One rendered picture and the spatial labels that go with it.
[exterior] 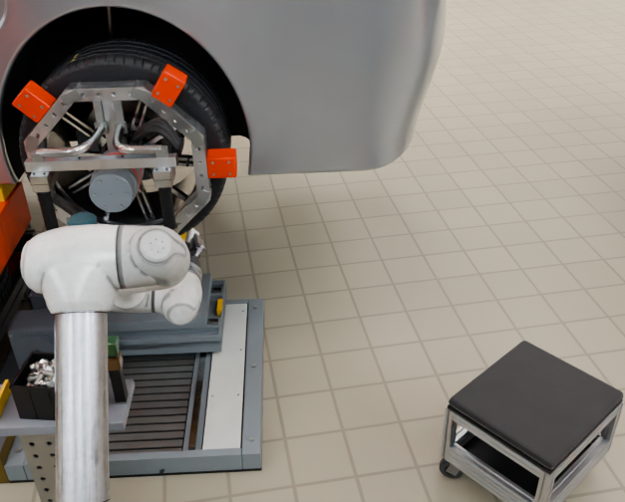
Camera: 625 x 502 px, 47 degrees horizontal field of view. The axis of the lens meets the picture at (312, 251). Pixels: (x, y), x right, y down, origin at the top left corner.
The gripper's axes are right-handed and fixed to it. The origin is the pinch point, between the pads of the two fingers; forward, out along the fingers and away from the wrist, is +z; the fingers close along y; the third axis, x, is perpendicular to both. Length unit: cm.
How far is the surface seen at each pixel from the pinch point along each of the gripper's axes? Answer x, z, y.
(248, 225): -52, 116, -38
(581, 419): -99, -58, 57
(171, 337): -23.5, 8.1, -42.9
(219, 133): 13.5, 14.3, 27.6
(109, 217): 20.9, 16.1, -21.7
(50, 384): 17, -57, -29
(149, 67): 43, 14, 30
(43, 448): 6, -58, -49
